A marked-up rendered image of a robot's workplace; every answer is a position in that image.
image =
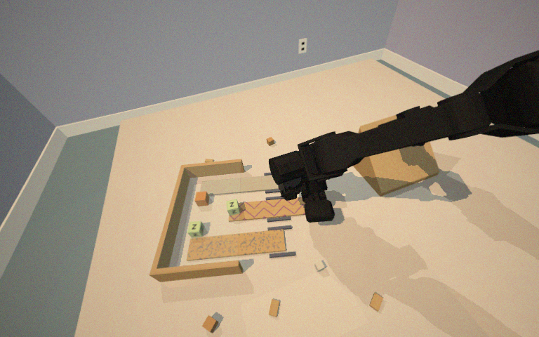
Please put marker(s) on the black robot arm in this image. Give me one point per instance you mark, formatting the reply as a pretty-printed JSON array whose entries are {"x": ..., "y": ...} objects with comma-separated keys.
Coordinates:
[{"x": 505, "y": 96}]

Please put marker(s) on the orange strip with purple zigzag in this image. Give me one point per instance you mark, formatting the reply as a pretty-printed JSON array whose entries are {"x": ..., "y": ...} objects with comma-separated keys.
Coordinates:
[{"x": 271, "y": 209}]

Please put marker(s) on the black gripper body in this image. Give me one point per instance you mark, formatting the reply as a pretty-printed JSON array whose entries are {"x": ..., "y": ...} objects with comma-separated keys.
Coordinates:
[{"x": 317, "y": 209}]

